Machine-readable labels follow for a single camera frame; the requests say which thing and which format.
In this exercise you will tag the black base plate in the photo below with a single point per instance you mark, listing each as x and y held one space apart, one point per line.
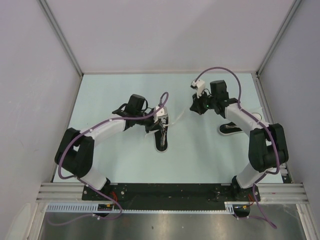
219 192

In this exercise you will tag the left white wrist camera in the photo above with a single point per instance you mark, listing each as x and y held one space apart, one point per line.
161 115

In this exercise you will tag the black canvas sneaker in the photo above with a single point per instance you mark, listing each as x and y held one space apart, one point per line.
231 128
161 134

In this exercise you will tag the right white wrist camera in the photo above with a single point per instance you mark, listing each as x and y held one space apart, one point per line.
199 86

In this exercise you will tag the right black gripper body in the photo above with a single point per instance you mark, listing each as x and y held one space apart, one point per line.
203 103

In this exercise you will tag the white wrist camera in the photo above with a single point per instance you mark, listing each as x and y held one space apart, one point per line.
199 86
161 115

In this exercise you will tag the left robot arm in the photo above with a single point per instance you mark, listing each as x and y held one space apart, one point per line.
76 150

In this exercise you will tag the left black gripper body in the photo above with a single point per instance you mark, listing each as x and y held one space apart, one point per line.
148 122

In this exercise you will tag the white shoelace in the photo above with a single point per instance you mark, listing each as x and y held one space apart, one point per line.
170 123

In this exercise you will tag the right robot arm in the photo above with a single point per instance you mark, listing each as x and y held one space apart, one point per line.
267 143

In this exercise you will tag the aluminium frame rail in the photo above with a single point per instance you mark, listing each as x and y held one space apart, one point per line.
270 193

